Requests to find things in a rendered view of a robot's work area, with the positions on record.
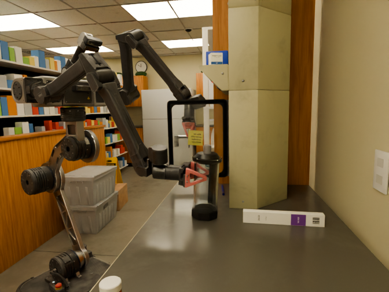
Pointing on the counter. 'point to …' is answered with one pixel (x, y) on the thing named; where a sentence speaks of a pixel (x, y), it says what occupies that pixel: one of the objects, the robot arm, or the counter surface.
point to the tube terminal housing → (258, 105)
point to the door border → (223, 127)
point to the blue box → (223, 56)
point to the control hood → (217, 75)
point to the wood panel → (304, 58)
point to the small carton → (215, 58)
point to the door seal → (224, 128)
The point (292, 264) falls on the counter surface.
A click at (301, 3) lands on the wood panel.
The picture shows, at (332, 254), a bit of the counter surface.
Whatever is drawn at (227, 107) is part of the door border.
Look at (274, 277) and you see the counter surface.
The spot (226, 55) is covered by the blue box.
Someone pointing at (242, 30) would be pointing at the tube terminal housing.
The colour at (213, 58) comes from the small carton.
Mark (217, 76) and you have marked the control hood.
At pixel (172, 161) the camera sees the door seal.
